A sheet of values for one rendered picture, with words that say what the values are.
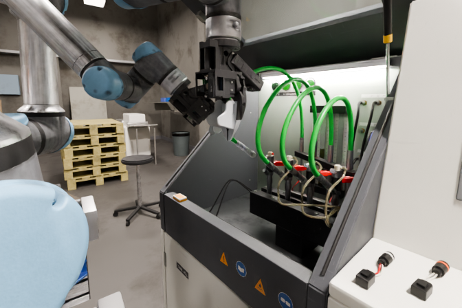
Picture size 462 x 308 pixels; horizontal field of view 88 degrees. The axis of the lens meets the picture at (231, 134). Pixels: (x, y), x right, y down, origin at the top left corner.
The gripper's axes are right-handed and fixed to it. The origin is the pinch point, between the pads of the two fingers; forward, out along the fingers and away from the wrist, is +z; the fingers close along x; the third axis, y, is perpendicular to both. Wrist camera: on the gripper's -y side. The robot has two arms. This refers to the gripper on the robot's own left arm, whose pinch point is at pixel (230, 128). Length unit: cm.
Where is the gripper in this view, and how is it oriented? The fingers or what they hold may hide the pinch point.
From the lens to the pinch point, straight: 76.4
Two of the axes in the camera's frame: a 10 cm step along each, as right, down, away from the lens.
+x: 3.6, -1.0, -9.3
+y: -6.2, 7.2, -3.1
